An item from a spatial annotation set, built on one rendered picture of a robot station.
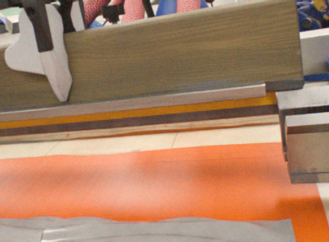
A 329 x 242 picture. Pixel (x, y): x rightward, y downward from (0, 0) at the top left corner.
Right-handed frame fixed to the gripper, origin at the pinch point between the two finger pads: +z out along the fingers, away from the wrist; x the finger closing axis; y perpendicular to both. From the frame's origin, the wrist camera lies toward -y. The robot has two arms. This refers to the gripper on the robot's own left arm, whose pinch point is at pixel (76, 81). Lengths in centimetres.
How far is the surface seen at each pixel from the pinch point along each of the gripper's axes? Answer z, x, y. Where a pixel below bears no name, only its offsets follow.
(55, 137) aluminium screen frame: 9.5, -10.4, 10.2
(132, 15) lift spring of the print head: -4.3, -44.6, 5.5
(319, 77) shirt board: 18, -58, -32
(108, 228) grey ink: 9.5, 10.1, -4.9
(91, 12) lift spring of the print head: -7, -59, 20
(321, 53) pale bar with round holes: 3.9, -17.3, -25.3
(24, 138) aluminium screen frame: 9.3, -10.4, 15.4
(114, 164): 10.1, -2.1, -1.3
